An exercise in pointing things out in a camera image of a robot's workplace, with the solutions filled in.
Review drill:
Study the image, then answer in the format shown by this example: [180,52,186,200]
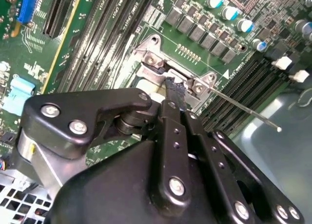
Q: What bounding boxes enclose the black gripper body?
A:
[52,138,236,224]

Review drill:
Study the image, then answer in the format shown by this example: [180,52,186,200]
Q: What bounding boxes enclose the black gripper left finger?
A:
[20,77,194,205]

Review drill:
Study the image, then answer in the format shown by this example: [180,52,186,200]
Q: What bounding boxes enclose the silver CPU chip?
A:
[136,79,169,100]

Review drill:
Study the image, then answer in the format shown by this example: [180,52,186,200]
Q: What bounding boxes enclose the metal socket cover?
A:
[136,62,195,98]

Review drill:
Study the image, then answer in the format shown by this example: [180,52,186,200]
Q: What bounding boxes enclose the wire locking lever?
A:
[208,86,283,133]

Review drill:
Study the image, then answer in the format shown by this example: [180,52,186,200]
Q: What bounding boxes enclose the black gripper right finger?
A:
[175,84,305,224]

